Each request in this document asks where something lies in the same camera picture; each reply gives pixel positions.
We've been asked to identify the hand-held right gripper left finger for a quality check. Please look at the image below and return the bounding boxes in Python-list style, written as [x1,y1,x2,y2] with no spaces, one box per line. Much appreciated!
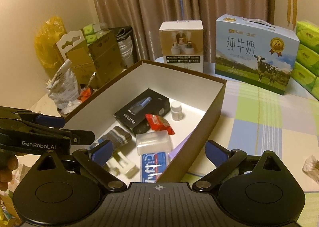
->
[33,140,122,191]

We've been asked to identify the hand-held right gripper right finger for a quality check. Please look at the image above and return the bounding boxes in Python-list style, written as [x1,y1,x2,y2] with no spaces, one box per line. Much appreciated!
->
[193,140,285,191]

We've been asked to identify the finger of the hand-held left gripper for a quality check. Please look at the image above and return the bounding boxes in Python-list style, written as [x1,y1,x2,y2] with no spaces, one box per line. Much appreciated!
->
[30,127,96,146]
[0,106,66,128]

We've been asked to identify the striped knitted sock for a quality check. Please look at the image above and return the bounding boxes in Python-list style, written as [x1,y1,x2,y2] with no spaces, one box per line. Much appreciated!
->
[96,126,132,153]

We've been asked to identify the black shaver box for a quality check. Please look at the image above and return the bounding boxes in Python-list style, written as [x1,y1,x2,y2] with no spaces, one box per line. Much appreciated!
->
[114,89,171,136]

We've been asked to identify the blue and white plastic packet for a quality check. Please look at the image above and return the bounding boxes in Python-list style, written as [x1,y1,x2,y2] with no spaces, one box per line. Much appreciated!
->
[141,152,170,183]

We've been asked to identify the small white bottle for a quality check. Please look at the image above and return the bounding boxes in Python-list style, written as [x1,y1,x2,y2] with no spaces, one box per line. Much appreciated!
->
[171,101,183,121]

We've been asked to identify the red snack packet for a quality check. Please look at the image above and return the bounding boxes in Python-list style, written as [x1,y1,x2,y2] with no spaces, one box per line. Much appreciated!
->
[145,114,175,135]

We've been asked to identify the brown storage box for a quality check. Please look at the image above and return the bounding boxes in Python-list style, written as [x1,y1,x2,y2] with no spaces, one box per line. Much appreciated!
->
[63,60,227,184]

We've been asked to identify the person's left hand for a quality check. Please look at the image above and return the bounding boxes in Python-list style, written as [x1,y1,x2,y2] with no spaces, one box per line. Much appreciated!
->
[0,155,19,192]

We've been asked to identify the white plastic clips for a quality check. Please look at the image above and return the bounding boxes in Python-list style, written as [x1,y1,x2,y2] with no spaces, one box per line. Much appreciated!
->
[105,151,140,179]

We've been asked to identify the white printed bag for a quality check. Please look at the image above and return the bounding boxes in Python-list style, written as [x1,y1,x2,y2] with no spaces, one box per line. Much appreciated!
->
[47,59,81,115]

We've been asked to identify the translucent plastic case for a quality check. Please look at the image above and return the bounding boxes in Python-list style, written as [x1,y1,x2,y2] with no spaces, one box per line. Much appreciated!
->
[136,130,173,155]

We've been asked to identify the checked tablecloth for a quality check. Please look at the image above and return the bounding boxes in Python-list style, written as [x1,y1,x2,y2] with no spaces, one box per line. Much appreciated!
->
[154,58,319,193]

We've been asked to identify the brown cardboard carton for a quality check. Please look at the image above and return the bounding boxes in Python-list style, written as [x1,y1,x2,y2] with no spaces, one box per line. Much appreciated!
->
[55,30,98,85]

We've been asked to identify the yellow plastic bag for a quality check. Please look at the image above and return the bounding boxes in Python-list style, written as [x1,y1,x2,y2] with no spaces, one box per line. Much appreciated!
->
[34,16,68,69]

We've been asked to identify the brown cardboard box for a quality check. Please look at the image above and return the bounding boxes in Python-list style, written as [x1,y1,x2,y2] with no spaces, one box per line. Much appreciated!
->
[87,30,125,88]

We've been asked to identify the small green tissue packs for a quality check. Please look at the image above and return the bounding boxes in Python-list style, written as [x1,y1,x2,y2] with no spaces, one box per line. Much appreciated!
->
[83,24,100,43]

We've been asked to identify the cotton swab packet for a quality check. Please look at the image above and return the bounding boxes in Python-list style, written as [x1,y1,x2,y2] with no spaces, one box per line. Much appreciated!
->
[302,155,319,175]

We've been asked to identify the grey paper bag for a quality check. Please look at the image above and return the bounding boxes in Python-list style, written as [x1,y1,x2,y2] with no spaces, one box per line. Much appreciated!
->
[113,26,135,68]

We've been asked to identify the milk carton with cow print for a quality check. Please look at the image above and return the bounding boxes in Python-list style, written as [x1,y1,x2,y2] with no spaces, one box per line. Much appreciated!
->
[215,15,300,96]

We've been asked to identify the white humidifier box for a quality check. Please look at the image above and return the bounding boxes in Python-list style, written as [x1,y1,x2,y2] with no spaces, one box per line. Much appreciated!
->
[159,20,204,74]

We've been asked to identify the green tissue pack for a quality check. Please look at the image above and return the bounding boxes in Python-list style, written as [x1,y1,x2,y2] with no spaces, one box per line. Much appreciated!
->
[297,43,319,65]
[290,61,319,82]
[306,76,319,100]
[296,21,319,46]

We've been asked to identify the orange wall strips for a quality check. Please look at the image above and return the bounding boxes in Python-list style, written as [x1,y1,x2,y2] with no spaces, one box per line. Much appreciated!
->
[287,0,297,27]

